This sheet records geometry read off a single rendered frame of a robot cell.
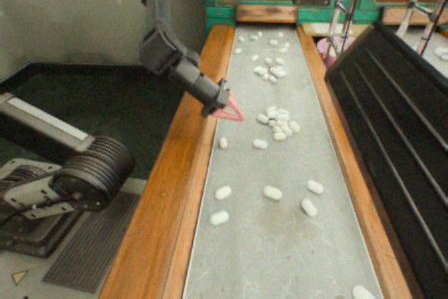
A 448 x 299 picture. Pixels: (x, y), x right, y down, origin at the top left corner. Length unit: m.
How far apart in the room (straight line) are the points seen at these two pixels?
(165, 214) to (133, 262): 0.09
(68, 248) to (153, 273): 0.48
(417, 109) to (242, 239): 0.39
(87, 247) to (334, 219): 0.65
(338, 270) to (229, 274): 0.18
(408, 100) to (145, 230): 0.44
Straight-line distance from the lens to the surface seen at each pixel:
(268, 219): 0.56
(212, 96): 0.62
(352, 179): 0.63
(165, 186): 0.58
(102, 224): 0.94
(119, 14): 2.60
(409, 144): 0.21
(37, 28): 3.00
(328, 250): 0.55
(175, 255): 0.50
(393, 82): 0.25
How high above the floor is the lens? 1.20
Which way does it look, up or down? 37 degrees down
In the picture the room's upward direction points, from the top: straight up
